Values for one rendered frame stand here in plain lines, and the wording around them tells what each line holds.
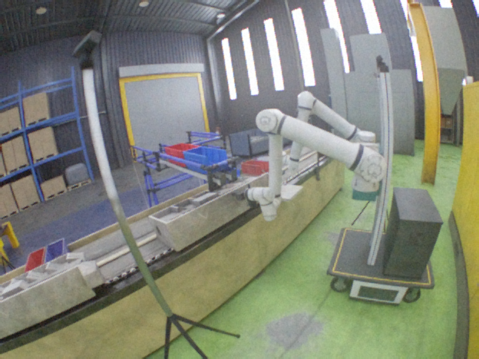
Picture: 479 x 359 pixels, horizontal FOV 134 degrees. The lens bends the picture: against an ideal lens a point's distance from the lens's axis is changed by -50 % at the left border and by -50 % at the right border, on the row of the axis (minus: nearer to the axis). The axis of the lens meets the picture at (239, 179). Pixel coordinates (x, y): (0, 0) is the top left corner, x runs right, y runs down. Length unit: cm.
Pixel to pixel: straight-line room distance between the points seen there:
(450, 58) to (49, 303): 950
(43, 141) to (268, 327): 987
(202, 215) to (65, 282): 95
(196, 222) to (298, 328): 114
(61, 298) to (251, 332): 134
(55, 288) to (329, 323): 184
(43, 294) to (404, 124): 745
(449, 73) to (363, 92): 358
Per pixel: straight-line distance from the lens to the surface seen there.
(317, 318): 182
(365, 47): 842
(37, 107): 1033
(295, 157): 168
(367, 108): 693
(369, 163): 107
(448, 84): 861
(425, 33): 484
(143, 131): 1200
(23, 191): 1044
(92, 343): 155
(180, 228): 129
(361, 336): 179
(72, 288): 127
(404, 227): 151
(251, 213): 166
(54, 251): 206
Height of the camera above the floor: 154
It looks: 18 degrees down
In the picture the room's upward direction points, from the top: 9 degrees counter-clockwise
